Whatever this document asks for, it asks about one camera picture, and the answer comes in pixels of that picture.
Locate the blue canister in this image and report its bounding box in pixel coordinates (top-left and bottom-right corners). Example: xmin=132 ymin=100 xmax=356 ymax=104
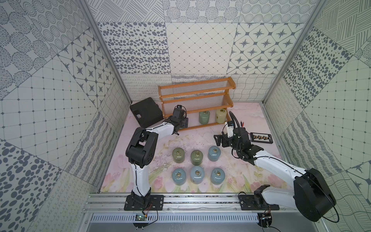
xmin=208 ymin=146 xmax=221 ymax=162
xmin=172 ymin=168 xmax=186 ymax=186
xmin=210 ymin=168 xmax=226 ymax=185
xmin=190 ymin=166 xmax=205 ymax=184

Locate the green canister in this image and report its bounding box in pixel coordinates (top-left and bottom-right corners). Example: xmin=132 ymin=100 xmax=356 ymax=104
xmin=191 ymin=150 xmax=203 ymax=166
xmin=172 ymin=148 xmax=185 ymax=163
xmin=199 ymin=111 xmax=210 ymax=125

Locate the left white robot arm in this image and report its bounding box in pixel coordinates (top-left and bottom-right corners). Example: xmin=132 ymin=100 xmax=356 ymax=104
xmin=126 ymin=105 xmax=188 ymax=207

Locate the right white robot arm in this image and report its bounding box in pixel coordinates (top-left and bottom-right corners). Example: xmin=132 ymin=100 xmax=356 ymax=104
xmin=214 ymin=128 xmax=336 ymax=221

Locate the wooden three-tier shelf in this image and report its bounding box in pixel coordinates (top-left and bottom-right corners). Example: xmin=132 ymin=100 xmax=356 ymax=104
xmin=158 ymin=77 xmax=236 ymax=119

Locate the black terminal board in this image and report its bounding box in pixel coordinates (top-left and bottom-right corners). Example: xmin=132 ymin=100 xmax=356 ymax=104
xmin=250 ymin=132 xmax=273 ymax=144

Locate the pale yellow canister bottom right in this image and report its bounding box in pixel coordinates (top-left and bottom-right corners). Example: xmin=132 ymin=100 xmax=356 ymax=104
xmin=215 ymin=109 xmax=227 ymax=124

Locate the black plastic case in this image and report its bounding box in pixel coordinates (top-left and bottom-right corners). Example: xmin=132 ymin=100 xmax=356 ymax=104
xmin=130 ymin=97 xmax=163 ymax=128

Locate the floral pink table mat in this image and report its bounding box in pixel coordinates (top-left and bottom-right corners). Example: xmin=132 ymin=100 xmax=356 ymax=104
xmin=101 ymin=113 xmax=288 ymax=193

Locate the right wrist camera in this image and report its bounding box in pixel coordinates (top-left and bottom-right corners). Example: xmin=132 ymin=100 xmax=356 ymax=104
xmin=226 ymin=111 xmax=240 ymax=138

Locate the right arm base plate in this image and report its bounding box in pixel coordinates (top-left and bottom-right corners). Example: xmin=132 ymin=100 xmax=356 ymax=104
xmin=238 ymin=194 xmax=280 ymax=211

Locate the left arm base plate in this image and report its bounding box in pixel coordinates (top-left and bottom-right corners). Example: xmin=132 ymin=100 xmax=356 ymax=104
xmin=124 ymin=192 xmax=164 ymax=211

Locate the aluminium mounting rail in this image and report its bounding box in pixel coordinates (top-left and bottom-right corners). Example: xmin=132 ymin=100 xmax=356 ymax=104
xmin=82 ymin=193 xmax=297 ymax=213

